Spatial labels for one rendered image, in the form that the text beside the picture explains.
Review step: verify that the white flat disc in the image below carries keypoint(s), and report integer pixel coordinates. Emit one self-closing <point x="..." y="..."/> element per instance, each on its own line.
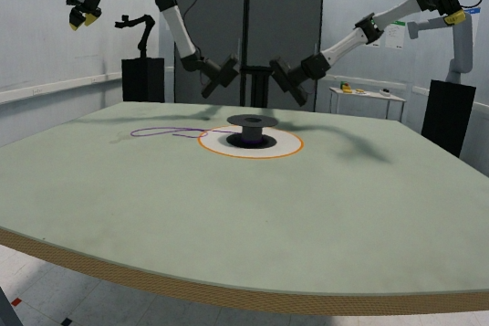
<point x="216" y="141"/>

